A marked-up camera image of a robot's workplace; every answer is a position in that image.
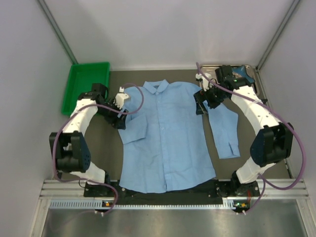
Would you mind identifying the light blue button shirt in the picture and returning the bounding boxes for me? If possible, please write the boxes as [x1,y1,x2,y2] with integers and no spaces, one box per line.
[116,79,241,194]

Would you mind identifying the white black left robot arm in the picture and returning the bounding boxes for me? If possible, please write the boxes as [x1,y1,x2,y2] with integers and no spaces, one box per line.
[49,83,130,185]

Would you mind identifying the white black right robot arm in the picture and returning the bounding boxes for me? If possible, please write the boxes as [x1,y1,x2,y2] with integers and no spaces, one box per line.
[194,65,293,195]

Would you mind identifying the silver metal tray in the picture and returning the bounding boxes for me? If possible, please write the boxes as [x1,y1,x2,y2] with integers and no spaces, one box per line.
[197,64,260,95]

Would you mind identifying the blue star-shaped dish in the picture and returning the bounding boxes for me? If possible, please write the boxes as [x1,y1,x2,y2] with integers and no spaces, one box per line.
[232,65,255,84]

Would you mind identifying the green plastic tray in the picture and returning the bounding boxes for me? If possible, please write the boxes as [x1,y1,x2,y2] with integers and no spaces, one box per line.
[61,62,110,116]

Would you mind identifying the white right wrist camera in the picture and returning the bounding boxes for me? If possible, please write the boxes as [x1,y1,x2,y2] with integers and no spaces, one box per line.
[196,73,212,91]

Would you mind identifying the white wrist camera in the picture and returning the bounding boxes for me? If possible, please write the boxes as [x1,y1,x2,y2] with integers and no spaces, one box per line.
[114,87,130,110]
[196,73,212,91]

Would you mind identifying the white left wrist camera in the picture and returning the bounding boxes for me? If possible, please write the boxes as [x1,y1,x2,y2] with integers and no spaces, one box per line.
[114,87,130,110]

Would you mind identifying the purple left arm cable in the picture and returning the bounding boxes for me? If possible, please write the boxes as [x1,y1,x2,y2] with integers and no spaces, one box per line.
[51,83,145,215]

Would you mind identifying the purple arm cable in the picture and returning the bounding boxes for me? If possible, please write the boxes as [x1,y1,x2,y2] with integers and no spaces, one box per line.
[196,61,307,213]
[51,83,145,215]

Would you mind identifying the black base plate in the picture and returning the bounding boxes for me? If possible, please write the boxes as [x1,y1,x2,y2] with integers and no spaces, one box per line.
[83,179,260,205]

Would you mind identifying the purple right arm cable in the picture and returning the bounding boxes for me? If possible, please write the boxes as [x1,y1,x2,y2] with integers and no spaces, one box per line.
[196,61,307,213]

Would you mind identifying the white slotted cable duct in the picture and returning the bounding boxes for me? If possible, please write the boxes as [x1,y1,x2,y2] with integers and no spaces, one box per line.
[49,198,250,210]

